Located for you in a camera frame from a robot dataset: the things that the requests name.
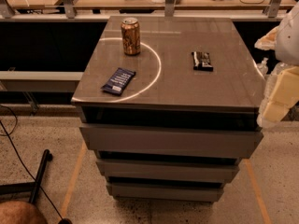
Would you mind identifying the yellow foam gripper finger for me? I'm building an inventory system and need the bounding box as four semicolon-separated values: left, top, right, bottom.
257;66;299;128

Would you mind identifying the black rxbar chocolate bar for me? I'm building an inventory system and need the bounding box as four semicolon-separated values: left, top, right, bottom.
192;51;214;72

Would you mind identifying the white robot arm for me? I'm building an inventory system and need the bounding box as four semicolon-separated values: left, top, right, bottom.
254;2;299;129

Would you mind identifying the clear sanitizer bottle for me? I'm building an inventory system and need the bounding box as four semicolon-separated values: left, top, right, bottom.
257;57;268;77

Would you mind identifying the grey drawer cabinet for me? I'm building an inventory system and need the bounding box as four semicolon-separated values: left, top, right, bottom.
72;16;264;202

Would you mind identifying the blue snack bar wrapper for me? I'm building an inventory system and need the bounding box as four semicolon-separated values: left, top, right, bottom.
101;67;135;95

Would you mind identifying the gold soda can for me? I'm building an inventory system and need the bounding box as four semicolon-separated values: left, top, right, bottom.
121;17;141;55

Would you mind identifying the black chair leg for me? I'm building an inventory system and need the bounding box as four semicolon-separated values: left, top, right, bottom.
0;149;52;204

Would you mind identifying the wooden desk with metal legs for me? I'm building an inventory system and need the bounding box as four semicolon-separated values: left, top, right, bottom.
0;0;296;20

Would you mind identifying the brown round object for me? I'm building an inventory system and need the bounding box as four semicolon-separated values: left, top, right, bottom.
0;201;48;224

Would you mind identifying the black floor cable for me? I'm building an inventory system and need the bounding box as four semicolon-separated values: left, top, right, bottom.
0;105;64;220

